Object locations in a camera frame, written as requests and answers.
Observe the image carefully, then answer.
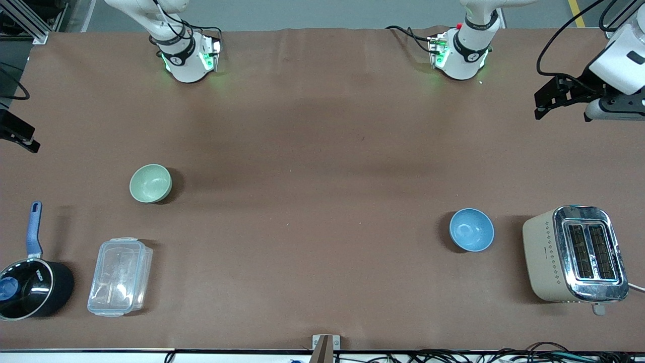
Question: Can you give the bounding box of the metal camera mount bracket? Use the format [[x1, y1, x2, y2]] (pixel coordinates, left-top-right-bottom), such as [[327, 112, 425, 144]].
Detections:
[[312, 335, 341, 363]]

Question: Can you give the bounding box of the green bowl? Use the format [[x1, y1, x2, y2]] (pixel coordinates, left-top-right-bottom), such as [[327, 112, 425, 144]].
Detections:
[[130, 164, 173, 204]]

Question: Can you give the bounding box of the blue bowl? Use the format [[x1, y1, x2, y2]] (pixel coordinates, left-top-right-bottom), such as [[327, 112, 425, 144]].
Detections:
[[449, 208, 495, 253]]

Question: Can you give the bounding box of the black cable bundle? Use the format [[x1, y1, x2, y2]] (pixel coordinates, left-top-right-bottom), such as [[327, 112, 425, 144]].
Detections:
[[333, 342, 645, 363]]

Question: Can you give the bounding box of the black looped cable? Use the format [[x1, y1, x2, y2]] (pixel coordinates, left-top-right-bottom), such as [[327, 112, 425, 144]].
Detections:
[[0, 63, 31, 101]]

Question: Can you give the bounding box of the clear plastic food container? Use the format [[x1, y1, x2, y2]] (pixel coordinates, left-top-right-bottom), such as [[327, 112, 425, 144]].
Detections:
[[87, 237, 154, 318]]

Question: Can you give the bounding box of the beige chrome toaster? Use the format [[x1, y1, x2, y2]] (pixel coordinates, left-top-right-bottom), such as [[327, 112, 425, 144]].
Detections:
[[522, 205, 630, 316]]

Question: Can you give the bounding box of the black cable at arm base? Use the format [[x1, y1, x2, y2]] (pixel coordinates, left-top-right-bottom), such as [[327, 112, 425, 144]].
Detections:
[[385, 25, 438, 53], [151, 0, 223, 46]]

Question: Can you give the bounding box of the glass lid blue knob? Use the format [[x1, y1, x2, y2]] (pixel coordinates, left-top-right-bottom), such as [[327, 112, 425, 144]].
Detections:
[[0, 259, 54, 320]]

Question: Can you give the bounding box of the aluminium frame profile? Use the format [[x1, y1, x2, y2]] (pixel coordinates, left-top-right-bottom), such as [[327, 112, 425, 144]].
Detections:
[[0, 0, 69, 45]]

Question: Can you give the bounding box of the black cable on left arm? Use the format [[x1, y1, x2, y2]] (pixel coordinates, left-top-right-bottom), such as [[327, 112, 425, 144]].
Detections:
[[536, 0, 621, 79]]

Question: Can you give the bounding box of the black pot blue handle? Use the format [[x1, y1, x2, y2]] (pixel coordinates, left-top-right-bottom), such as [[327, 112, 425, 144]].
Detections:
[[0, 201, 76, 322]]

